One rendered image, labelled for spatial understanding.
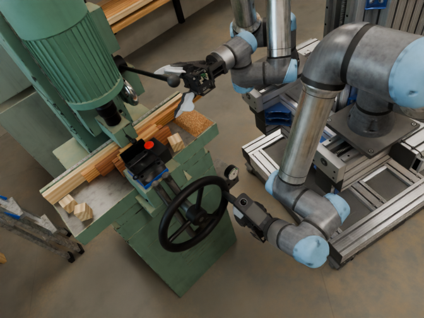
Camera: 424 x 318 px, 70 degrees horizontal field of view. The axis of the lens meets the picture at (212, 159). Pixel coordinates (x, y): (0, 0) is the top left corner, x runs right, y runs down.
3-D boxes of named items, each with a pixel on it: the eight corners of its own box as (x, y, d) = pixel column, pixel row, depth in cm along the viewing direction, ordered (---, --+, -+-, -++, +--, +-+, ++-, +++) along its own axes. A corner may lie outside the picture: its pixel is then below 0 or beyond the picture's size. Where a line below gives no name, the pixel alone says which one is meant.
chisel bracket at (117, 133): (124, 151, 103) (113, 134, 97) (105, 134, 111) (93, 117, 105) (141, 139, 106) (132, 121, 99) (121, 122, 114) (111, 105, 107)
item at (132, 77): (127, 104, 119) (113, 78, 110) (118, 97, 123) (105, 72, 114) (146, 91, 122) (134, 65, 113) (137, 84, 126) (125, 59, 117)
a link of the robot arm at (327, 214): (315, 179, 81) (289, 208, 78) (355, 203, 74) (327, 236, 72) (315, 194, 87) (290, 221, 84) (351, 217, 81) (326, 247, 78)
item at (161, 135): (123, 177, 103) (116, 166, 98) (122, 175, 104) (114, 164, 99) (173, 138, 110) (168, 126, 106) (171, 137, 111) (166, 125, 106)
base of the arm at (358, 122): (368, 101, 114) (374, 80, 107) (404, 123, 105) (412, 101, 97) (337, 120, 111) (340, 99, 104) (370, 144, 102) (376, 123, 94)
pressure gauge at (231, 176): (230, 185, 128) (227, 174, 122) (224, 181, 130) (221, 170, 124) (240, 176, 130) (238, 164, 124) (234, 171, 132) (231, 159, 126)
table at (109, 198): (98, 267, 91) (87, 259, 86) (58, 209, 108) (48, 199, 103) (238, 144, 111) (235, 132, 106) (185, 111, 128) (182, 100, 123)
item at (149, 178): (146, 190, 90) (139, 178, 86) (127, 171, 96) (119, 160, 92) (179, 162, 94) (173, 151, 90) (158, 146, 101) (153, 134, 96)
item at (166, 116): (88, 182, 105) (82, 176, 102) (86, 180, 106) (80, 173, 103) (202, 96, 122) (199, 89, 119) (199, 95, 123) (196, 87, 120)
